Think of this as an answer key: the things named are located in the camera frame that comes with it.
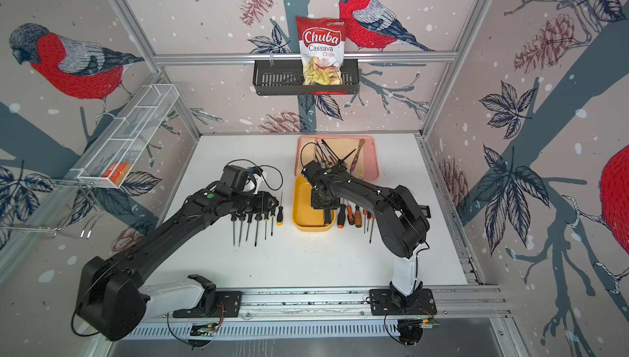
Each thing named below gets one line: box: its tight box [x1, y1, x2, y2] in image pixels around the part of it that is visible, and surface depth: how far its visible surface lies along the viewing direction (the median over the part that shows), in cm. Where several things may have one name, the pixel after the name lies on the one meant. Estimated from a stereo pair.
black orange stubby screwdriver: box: [336, 203, 347, 230], surface depth 92 cm
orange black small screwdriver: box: [346, 204, 355, 226], surface depth 92 cm
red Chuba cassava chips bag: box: [295, 16, 347, 86], surface depth 85 cm
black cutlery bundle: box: [321, 139, 357, 171], surface depth 113 cm
